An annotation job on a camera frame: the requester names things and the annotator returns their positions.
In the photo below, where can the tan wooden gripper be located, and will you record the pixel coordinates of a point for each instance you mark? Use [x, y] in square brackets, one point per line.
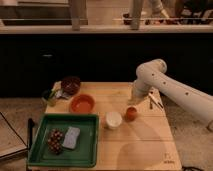
[135, 99]

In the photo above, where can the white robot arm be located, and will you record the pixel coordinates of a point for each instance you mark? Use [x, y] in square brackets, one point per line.
[152, 74]

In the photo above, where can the red orange bowl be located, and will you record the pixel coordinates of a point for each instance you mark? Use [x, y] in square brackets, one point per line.
[82, 104]

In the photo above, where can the dark brown bowl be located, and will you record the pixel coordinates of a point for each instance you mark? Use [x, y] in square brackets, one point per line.
[71, 84]

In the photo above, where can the orange red tomato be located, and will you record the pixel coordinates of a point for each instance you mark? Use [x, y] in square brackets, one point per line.
[131, 114]

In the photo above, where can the white cup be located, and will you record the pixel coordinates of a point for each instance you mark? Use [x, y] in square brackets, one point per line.
[113, 120]

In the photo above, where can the grey blue sponge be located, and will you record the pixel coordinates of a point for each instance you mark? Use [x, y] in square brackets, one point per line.
[71, 137]

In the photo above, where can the green plastic tray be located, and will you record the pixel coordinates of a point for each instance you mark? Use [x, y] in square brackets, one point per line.
[84, 155]

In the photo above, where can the crumpled silver foil wrapper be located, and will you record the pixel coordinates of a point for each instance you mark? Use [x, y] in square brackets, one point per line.
[60, 94]

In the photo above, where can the green glass cup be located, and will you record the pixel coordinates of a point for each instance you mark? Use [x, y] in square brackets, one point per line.
[49, 97]

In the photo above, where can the bunch of dark grapes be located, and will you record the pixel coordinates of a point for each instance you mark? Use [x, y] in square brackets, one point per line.
[54, 141]

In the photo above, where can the knife with white handle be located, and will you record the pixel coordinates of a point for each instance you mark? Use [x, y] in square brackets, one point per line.
[156, 101]

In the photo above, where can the wooden post right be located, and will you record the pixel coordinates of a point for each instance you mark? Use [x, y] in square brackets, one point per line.
[136, 9]

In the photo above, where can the wooden post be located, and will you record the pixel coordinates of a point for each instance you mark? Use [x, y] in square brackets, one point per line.
[136, 9]
[78, 13]

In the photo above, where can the wooden post left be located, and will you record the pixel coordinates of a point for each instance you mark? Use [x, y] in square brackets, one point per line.
[78, 13]

